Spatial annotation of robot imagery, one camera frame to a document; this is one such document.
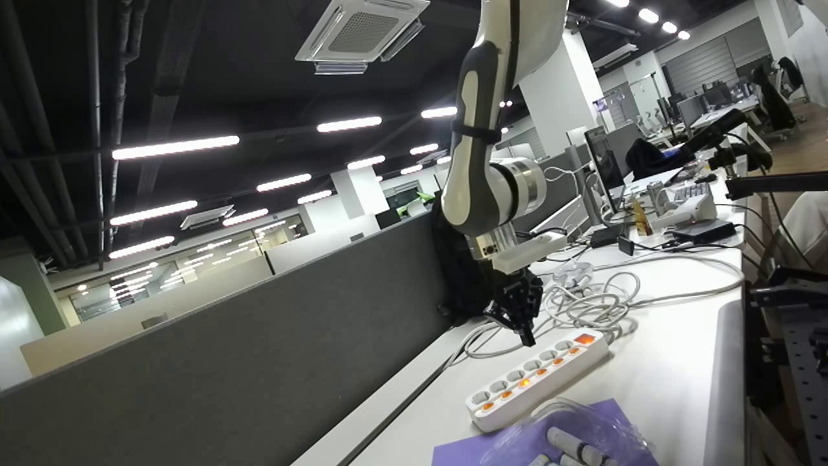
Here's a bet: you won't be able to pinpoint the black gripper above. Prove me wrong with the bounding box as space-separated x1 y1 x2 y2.
490 266 547 350

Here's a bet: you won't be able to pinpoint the white power strip orange switches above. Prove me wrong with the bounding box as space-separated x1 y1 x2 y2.
462 326 614 435

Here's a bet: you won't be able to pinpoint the black backpack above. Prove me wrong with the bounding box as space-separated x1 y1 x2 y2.
429 205 513 319

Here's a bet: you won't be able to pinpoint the purple mat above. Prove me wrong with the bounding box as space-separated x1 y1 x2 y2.
429 396 663 466

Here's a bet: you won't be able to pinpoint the small yellow bottle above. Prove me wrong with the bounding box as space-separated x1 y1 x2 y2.
632 199 651 238

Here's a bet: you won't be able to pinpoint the black computer monitor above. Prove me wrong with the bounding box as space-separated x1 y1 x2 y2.
581 125 625 217

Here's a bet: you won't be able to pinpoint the white desktop device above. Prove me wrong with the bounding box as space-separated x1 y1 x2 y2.
647 180 720 234

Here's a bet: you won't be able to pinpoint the black perforated metal plate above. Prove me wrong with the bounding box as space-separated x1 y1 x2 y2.
744 281 828 466

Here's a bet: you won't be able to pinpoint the grey desk partition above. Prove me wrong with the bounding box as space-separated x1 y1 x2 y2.
0 209 474 466

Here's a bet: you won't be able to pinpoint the ceiling air conditioner cassette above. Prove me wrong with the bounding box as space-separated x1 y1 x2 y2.
292 0 433 77

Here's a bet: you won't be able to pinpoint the black office chair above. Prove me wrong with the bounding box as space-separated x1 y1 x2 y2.
752 55 808 136

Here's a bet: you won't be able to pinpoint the tangled white cable bundle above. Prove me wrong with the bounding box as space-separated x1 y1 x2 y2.
462 257 645 362

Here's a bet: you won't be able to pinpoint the long white looping cable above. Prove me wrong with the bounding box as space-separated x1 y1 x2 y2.
592 247 748 310

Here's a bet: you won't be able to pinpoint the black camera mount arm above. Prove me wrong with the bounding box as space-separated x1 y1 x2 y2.
706 137 828 202

